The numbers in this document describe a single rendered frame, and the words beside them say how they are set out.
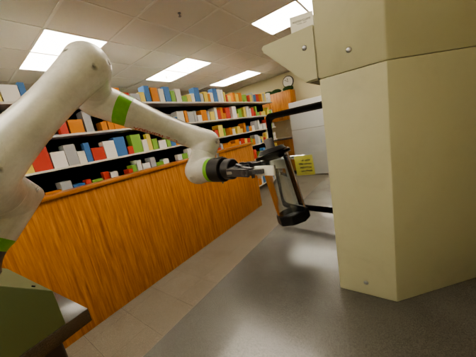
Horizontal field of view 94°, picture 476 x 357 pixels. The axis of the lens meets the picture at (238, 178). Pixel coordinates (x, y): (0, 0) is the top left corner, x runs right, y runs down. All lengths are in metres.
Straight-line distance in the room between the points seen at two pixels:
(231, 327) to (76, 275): 1.84
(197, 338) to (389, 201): 0.47
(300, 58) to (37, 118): 0.61
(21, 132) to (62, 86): 0.15
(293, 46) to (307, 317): 0.56
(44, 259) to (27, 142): 1.56
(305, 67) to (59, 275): 2.13
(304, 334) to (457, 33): 0.60
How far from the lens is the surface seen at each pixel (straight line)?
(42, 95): 0.74
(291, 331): 0.55
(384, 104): 0.48
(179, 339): 0.59
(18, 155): 0.70
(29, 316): 0.78
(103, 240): 2.29
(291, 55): 0.53
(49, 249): 2.18
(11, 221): 0.82
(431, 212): 0.58
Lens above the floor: 1.34
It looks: 11 degrees down
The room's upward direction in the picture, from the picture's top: 11 degrees counter-clockwise
